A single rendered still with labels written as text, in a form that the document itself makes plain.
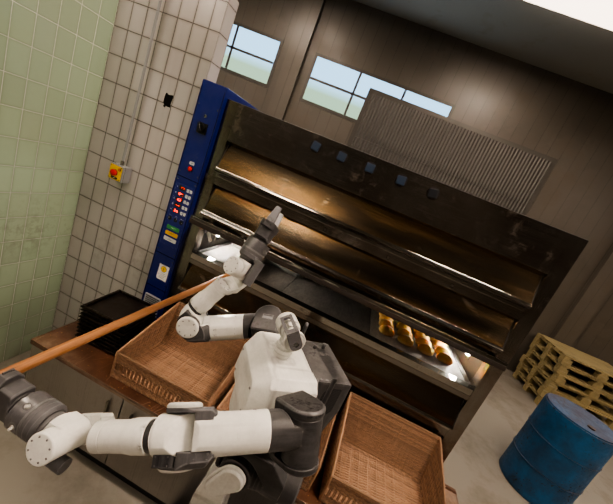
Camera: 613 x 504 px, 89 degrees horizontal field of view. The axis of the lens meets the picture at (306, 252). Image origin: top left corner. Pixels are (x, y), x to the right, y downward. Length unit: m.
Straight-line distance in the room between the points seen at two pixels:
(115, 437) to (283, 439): 0.35
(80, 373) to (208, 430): 1.35
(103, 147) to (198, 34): 0.91
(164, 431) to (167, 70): 1.89
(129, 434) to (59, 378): 1.39
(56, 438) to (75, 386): 1.23
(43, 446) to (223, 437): 0.36
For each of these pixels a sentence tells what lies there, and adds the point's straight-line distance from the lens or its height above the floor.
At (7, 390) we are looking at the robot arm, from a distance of 1.01.
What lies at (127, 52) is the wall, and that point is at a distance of 2.41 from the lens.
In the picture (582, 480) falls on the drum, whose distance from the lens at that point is 3.95.
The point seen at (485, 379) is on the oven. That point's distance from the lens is 2.02.
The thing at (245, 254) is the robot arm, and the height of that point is 1.57.
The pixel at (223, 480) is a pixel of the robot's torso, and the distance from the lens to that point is 1.22.
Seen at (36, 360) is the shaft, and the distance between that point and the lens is 1.13.
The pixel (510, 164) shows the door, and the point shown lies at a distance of 6.06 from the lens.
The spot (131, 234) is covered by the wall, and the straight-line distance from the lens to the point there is 2.33.
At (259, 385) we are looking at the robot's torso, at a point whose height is 1.36.
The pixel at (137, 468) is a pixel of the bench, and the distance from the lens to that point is 2.14.
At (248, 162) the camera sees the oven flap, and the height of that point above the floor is 1.82.
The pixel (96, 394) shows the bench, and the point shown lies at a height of 0.48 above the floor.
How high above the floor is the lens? 1.92
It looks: 14 degrees down
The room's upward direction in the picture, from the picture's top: 22 degrees clockwise
